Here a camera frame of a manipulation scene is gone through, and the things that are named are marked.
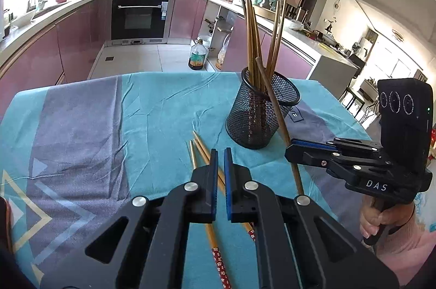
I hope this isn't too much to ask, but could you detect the bamboo chopstick red end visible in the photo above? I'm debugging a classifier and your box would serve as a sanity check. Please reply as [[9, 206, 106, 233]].
[[185, 141, 231, 288], [192, 130, 257, 242]]

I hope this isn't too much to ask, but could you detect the black mesh utensil holder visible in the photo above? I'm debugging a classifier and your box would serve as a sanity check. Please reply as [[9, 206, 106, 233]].
[[225, 68, 301, 149]]

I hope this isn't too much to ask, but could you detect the pink sleeve forearm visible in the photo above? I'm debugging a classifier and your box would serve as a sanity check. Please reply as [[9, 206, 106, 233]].
[[376, 210, 435, 286]]

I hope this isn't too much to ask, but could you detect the right hand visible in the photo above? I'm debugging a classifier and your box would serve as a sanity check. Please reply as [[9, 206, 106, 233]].
[[359, 195, 414, 239]]

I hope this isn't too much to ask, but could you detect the bamboo chopstick in holder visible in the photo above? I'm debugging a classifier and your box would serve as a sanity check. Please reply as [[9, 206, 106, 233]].
[[247, 0, 266, 93], [266, 0, 286, 80]]

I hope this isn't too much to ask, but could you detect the dark bamboo chopstick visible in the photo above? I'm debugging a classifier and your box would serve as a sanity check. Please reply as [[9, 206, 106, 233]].
[[242, 0, 256, 86]]

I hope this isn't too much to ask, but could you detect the oil bottle on floor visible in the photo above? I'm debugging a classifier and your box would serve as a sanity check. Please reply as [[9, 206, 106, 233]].
[[189, 39, 208, 70]]

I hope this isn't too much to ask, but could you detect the teal grey tablecloth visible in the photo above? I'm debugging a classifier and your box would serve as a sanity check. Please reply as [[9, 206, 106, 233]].
[[1, 72, 369, 288]]

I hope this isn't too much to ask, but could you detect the black built-in oven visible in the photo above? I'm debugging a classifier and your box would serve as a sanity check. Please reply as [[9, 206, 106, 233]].
[[110, 0, 175, 45]]

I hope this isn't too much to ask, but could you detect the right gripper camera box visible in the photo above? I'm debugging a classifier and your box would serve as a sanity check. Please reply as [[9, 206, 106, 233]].
[[378, 78, 433, 174]]

